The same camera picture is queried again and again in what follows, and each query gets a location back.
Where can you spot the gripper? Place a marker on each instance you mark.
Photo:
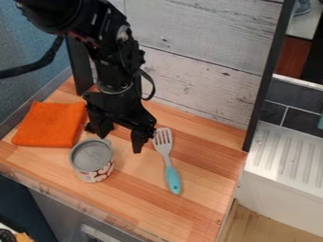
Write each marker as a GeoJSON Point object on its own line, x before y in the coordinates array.
{"type": "Point", "coordinates": [120, 108]}

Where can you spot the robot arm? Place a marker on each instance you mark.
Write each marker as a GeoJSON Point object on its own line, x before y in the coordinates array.
{"type": "Point", "coordinates": [99, 28]}

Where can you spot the silver can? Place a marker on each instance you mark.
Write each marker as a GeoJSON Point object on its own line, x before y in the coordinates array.
{"type": "Point", "coordinates": [91, 160]}

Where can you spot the orange cloth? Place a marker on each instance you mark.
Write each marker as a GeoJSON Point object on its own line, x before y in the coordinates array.
{"type": "Point", "coordinates": [50, 124]}

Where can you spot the black post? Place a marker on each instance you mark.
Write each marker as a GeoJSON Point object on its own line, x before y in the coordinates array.
{"type": "Point", "coordinates": [269, 69]}

